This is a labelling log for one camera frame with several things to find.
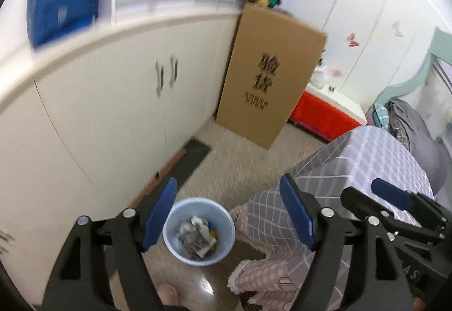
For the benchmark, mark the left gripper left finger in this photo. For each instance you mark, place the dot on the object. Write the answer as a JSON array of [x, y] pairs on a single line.
[[79, 278]]

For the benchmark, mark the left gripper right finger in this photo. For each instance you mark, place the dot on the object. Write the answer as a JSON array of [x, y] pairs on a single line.
[[375, 280]]

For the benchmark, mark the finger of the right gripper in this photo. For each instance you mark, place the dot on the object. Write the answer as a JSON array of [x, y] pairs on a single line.
[[390, 193]]

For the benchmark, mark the light blue trash bin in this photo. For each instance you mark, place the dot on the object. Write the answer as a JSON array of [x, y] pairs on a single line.
[[199, 232]]

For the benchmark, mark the purple grid tablecloth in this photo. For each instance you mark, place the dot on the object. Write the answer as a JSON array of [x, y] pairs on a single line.
[[352, 160]]

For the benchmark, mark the grey folded duvet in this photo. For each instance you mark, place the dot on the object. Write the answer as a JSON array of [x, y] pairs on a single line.
[[409, 128]]

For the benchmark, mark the pink checked table skirt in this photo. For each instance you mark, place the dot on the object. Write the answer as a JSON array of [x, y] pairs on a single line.
[[274, 281]]

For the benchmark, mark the mint green bunk bed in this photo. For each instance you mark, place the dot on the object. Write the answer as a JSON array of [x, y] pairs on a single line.
[[429, 90]]

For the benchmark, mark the red storage box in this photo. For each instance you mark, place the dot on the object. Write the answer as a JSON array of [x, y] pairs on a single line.
[[327, 113]]

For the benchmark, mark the white plastic bag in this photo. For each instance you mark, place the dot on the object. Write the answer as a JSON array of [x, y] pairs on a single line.
[[319, 77]]

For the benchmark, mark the long white floor cabinet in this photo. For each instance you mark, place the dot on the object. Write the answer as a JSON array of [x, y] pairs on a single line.
[[87, 123]]

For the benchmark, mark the black floor mat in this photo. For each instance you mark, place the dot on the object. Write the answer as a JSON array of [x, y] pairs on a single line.
[[185, 162]]

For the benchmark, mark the tall brown cardboard box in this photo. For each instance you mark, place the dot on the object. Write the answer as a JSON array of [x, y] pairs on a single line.
[[272, 61]]

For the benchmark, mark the white wardrobe doors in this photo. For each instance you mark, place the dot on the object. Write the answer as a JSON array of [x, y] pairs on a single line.
[[373, 44]]

